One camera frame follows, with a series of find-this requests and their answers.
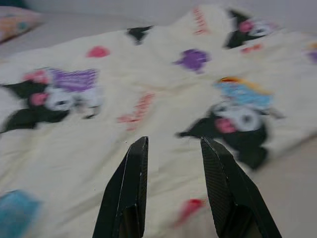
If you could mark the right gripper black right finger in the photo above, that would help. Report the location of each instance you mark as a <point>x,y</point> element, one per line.
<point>230,193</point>

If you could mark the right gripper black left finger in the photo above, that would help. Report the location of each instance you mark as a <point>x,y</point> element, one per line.
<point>126,193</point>

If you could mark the cream cartoon print quilt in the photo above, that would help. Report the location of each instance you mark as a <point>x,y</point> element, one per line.
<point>148,74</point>

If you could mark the pink patterned pillow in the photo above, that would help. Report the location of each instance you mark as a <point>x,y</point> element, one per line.
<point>15,24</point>

